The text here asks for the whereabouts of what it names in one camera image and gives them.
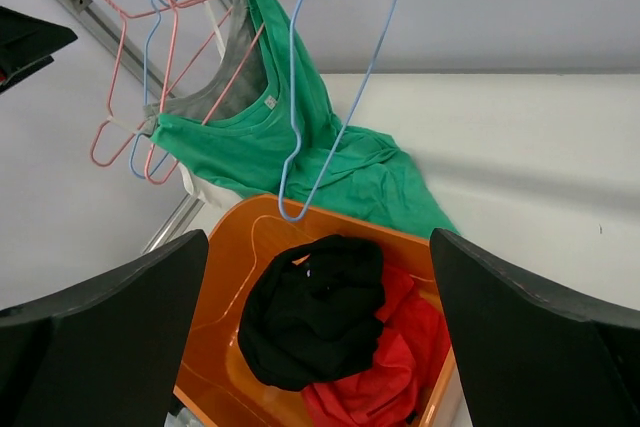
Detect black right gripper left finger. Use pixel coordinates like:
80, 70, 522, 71
1, 230, 208, 426

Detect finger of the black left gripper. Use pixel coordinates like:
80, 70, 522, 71
1, 7, 78, 92

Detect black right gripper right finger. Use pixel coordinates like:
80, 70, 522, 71
430, 229, 639, 426

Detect red tank top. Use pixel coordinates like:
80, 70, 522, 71
302, 264, 451, 426

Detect white tank top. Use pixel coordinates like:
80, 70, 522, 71
107, 0, 241, 211

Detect black tank top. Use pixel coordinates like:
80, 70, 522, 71
237, 235, 385, 391

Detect light blue hanger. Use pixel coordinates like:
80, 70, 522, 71
277, 0, 415, 223
102, 0, 279, 179

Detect grey tank top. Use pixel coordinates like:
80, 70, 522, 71
165, 0, 268, 122

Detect green tank top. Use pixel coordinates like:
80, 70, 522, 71
151, 0, 454, 238

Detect orange plastic basket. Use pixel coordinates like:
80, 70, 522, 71
174, 195, 442, 426

